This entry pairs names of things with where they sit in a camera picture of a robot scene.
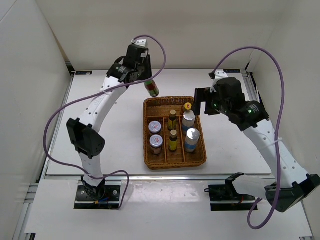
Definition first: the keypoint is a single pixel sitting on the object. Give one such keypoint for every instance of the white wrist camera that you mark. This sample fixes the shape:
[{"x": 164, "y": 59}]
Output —
[
  {"x": 140, "y": 42},
  {"x": 216, "y": 76}
]

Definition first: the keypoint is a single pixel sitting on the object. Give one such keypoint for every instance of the woven wicker basket tray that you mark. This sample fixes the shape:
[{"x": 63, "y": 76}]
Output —
[{"x": 158, "y": 109}]

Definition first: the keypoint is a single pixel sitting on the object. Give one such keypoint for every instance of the silver-top shaker bottle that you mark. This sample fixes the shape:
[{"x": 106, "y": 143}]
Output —
[
  {"x": 191, "y": 140},
  {"x": 188, "y": 121}
]

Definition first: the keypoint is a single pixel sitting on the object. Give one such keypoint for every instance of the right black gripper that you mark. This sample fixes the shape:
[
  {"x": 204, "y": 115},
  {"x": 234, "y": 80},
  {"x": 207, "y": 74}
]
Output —
[{"x": 201, "y": 95}]

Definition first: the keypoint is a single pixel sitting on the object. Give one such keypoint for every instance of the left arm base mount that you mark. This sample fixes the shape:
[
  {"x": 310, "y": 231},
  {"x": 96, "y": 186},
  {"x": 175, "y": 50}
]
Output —
[{"x": 109, "y": 200}]

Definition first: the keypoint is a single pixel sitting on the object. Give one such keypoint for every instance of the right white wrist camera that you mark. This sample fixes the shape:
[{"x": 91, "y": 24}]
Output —
[{"x": 216, "y": 76}]

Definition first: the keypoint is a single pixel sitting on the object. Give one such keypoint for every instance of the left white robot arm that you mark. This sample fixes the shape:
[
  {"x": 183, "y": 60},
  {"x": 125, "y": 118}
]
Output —
[{"x": 84, "y": 131}]

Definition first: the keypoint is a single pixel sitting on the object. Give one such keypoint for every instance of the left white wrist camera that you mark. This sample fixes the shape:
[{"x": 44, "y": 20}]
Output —
[{"x": 140, "y": 42}]

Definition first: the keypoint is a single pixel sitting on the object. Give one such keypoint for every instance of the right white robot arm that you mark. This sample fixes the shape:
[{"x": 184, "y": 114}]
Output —
[{"x": 226, "y": 97}]

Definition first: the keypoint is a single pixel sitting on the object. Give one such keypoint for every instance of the white-lid jar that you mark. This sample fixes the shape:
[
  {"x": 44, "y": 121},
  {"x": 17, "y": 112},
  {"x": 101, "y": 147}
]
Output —
[
  {"x": 156, "y": 143},
  {"x": 154, "y": 128}
]

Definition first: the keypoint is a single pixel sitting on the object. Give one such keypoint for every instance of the small yellow bottle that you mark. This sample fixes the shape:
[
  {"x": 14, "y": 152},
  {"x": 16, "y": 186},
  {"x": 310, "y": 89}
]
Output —
[
  {"x": 172, "y": 120},
  {"x": 173, "y": 140}
]

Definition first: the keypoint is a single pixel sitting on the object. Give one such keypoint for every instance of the green sauce bottle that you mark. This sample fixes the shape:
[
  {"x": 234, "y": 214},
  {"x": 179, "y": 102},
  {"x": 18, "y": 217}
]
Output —
[
  {"x": 186, "y": 107},
  {"x": 152, "y": 88}
]

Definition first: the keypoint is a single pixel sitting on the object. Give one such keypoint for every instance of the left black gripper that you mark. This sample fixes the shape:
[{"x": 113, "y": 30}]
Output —
[{"x": 146, "y": 61}]

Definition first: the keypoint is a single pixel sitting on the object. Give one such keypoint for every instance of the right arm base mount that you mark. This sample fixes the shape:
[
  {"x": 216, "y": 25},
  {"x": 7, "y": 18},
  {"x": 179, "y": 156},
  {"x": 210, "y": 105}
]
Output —
[{"x": 221, "y": 201}]

